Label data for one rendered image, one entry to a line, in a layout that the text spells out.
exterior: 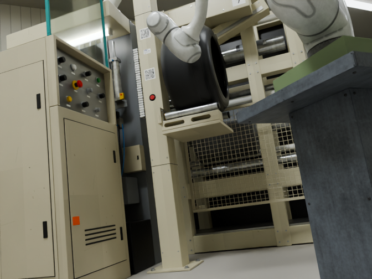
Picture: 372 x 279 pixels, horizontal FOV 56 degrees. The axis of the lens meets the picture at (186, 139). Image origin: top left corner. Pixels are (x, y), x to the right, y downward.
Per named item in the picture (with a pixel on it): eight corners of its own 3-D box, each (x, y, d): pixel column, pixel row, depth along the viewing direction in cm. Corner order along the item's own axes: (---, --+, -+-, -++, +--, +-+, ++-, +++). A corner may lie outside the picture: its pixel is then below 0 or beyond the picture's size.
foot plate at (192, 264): (146, 273, 201) (146, 269, 202) (164, 264, 226) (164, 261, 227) (190, 270, 193) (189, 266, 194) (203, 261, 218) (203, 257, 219)
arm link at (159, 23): (151, 31, 172) (169, 48, 169) (137, 21, 157) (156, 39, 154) (166, 14, 169) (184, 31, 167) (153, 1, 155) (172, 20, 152)
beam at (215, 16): (167, 29, 256) (165, 11, 259) (179, 43, 280) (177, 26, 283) (249, 4, 238) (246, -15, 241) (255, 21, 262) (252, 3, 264)
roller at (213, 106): (162, 112, 212) (165, 115, 216) (163, 118, 210) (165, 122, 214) (217, 99, 202) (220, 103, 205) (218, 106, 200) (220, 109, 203)
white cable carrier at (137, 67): (139, 117, 226) (132, 49, 235) (143, 118, 231) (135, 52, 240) (146, 115, 225) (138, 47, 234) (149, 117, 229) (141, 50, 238)
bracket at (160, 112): (157, 123, 207) (155, 108, 209) (180, 134, 245) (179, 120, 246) (163, 122, 206) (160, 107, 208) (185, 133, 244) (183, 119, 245)
